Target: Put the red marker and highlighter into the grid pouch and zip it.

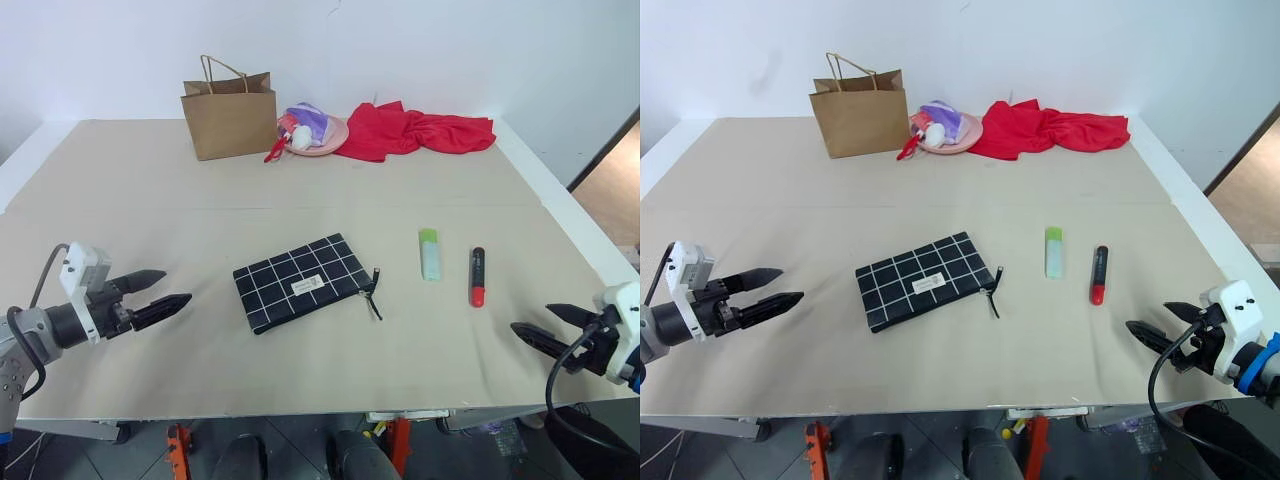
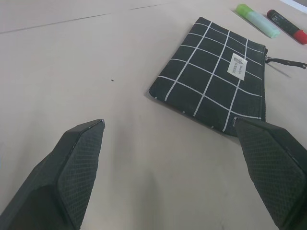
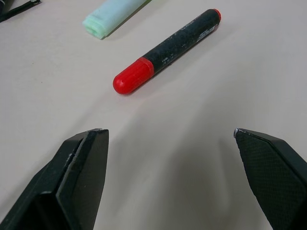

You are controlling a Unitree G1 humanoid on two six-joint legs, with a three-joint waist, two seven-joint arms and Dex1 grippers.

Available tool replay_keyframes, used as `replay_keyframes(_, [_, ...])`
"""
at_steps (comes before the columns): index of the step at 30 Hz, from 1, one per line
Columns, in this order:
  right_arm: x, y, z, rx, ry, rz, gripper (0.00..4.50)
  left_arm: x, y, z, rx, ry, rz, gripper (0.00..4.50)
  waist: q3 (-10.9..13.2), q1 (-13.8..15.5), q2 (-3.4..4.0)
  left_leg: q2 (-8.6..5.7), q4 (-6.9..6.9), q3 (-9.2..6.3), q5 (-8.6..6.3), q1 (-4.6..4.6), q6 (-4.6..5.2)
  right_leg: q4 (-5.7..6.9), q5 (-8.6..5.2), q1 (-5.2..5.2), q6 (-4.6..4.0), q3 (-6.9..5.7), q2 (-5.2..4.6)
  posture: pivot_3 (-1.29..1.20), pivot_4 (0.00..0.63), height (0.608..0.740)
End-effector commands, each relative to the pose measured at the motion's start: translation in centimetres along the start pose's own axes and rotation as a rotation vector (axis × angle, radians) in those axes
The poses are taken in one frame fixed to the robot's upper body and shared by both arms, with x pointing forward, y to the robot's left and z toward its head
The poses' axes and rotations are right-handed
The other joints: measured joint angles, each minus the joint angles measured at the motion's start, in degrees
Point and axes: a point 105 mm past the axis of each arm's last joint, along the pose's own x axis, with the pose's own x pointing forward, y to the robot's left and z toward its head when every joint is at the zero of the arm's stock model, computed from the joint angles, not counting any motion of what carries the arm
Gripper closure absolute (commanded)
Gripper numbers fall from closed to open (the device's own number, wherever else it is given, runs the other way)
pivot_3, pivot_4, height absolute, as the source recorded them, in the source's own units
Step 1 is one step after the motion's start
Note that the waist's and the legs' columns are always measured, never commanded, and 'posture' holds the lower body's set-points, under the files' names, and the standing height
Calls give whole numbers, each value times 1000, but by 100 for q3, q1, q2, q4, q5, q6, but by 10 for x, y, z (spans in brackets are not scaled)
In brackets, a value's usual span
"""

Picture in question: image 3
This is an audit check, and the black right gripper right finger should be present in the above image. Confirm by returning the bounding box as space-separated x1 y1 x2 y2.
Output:
233 128 307 230

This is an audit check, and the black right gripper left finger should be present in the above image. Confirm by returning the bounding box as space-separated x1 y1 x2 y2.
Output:
0 128 109 230

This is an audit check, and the black object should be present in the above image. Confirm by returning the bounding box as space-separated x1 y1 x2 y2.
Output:
0 0 42 23

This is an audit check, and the black marker with red cap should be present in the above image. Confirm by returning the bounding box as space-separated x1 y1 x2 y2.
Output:
112 8 222 96

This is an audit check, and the light green highlighter pen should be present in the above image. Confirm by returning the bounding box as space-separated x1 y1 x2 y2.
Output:
82 0 154 40

